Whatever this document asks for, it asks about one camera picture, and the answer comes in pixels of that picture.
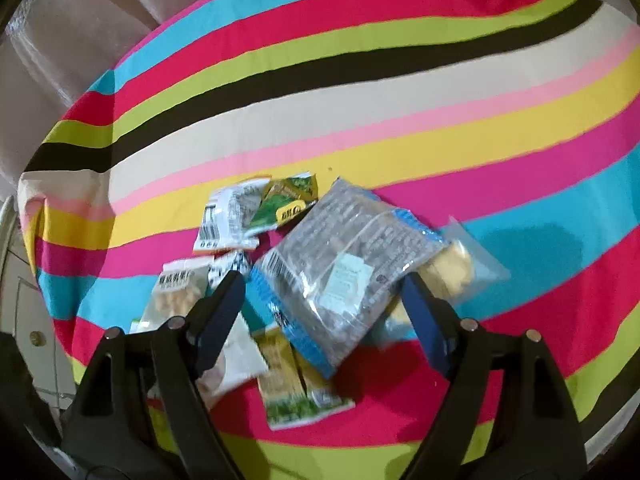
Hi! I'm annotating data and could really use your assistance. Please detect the rainbow striped cloth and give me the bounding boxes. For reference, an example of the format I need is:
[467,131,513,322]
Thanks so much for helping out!
[18,0,639,456]

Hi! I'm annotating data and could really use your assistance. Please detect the large grey blue snack bag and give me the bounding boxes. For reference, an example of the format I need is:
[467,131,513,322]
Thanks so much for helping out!
[248,179,447,378]

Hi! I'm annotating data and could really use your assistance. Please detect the clear bag yellow snacks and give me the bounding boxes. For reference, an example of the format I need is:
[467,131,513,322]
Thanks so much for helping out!
[366,217,511,349]

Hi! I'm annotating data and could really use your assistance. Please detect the white barcode snack packet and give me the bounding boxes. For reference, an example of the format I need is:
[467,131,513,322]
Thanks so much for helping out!
[193,178,270,255]

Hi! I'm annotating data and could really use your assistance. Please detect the white nut snack packet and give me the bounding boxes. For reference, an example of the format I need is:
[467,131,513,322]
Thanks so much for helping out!
[129,257,213,334]

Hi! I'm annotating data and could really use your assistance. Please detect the yellow green snack packet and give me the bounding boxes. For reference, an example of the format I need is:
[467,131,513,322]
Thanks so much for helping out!
[253,325,355,431]

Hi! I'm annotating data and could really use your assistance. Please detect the green pea snack packet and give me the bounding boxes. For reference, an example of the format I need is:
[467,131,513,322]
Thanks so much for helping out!
[247,172,319,235]

